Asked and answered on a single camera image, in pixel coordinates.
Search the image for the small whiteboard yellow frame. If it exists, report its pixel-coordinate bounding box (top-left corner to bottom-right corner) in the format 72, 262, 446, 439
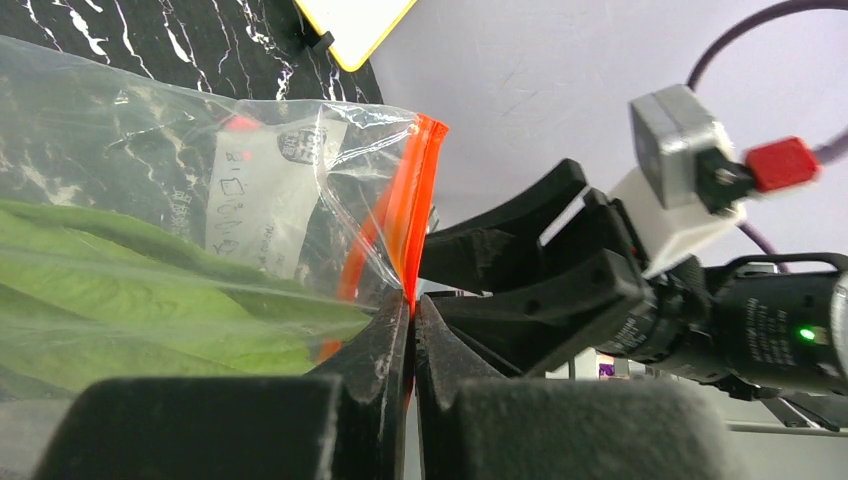
295, 0, 416, 72

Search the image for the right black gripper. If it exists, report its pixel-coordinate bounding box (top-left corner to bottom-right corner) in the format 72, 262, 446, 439
419, 159, 847, 398

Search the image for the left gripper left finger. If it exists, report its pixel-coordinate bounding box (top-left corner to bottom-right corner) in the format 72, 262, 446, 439
35, 291, 412, 479

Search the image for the green leafy vegetable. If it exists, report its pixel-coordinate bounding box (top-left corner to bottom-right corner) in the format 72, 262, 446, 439
1, 200, 369, 401

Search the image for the clear zip top bag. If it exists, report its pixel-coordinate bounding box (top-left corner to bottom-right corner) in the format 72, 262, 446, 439
0, 34, 450, 402

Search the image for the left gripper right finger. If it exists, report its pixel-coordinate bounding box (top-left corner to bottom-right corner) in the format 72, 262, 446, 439
414, 297, 748, 479

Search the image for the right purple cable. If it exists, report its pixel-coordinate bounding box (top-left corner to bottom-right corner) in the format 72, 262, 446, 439
685, 0, 848, 273

